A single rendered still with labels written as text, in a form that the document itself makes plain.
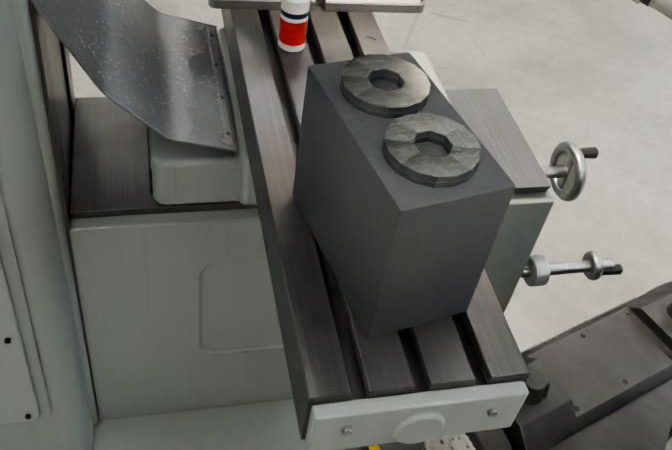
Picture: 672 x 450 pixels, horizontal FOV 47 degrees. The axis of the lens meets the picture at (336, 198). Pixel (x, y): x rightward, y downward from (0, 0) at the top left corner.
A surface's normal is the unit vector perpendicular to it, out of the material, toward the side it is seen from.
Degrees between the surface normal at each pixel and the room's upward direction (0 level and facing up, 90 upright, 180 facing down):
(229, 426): 0
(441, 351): 0
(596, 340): 0
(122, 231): 90
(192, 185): 90
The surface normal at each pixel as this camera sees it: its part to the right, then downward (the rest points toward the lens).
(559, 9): 0.13, -0.71
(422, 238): 0.39, 0.68
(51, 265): 0.79, 0.47
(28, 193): 0.62, 0.58
